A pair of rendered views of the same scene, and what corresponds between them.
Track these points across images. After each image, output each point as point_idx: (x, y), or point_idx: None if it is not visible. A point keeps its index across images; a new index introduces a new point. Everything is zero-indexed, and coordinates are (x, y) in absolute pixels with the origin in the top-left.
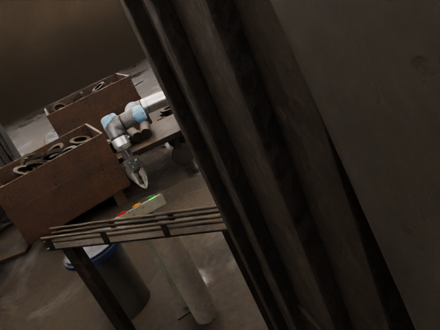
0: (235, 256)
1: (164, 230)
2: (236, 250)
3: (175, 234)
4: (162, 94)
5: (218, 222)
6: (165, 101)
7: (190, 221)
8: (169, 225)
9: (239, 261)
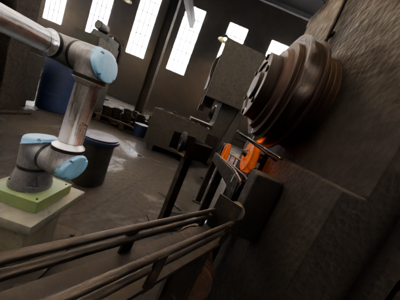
0: (188, 287)
1: (155, 272)
2: (195, 276)
3: (160, 275)
4: (2, 6)
5: (218, 237)
6: (1, 21)
7: (199, 241)
8: (119, 258)
9: (187, 293)
